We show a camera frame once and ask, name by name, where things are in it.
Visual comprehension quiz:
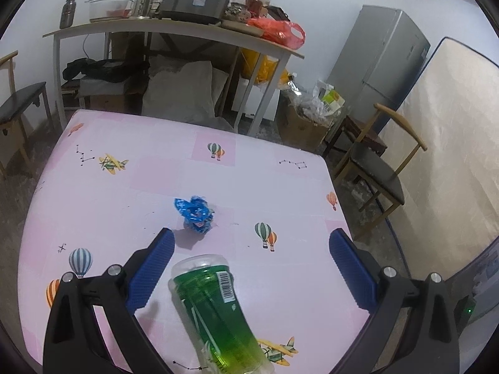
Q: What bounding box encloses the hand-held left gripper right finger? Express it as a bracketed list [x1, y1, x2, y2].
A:
[328, 228, 461, 374]

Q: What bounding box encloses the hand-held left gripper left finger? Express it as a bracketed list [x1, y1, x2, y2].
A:
[43, 228, 176, 374]

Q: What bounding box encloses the green plastic bottle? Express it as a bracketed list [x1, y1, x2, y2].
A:
[168, 254, 275, 374]

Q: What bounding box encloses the blue wrapper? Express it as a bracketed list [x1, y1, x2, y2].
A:
[174, 195, 215, 235]

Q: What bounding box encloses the wooden chair with black seat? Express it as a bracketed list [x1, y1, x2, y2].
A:
[0, 50, 53, 180]
[331, 103, 428, 242]

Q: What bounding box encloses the pink printed tablecloth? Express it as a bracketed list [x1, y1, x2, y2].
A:
[17, 109, 371, 374]

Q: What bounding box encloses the dark wooden stool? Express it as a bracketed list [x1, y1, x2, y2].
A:
[323, 115, 388, 158]

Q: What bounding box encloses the large cardboard box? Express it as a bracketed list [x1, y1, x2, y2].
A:
[281, 103, 332, 149]

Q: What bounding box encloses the beige mattress with blue edge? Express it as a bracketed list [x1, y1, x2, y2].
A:
[380, 37, 499, 281]

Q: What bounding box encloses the pile of plastic packaging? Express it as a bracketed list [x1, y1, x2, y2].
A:
[286, 72, 347, 125]

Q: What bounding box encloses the small brown cardboard box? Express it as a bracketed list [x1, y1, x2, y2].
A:
[80, 80, 127, 113]

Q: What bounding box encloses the white sack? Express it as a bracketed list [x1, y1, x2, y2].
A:
[142, 60, 229, 129]

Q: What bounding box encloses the white low cabinet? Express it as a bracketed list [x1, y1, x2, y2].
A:
[230, 76, 279, 123]

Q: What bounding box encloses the black bag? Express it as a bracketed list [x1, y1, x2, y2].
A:
[62, 58, 149, 83]

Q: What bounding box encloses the grey refrigerator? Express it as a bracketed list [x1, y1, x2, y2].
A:
[327, 5, 431, 119]

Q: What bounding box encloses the yellow plastic bag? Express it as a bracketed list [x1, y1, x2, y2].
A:
[242, 47, 289, 86]

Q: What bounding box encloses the white side table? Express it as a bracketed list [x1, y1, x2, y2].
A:
[43, 17, 305, 137]

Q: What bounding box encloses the red plastic bag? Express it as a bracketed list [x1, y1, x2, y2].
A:
[247, 16, 306, 50]

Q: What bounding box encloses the glass bowl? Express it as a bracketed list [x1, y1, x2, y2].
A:
[85, 0, 135, 23]

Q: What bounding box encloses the basket of small items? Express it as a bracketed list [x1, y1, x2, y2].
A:
[222, 2, 252, 24]

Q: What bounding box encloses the metal bottle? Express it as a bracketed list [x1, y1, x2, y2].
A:
[59, 0, 77, 29]

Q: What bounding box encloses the red jar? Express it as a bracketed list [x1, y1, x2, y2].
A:
[245, 0, 269, 16]

